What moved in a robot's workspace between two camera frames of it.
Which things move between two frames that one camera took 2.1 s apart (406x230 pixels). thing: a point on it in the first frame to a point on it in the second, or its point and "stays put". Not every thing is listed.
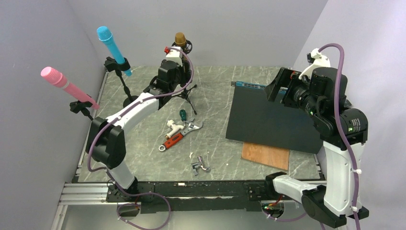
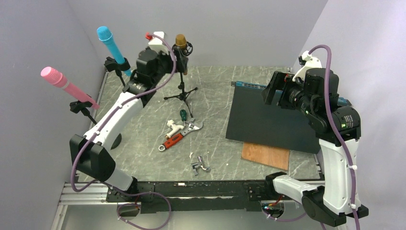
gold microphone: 180,39 stays put
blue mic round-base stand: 110,65 stays put
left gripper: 180,68 to 181,62
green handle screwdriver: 183,114 stays put
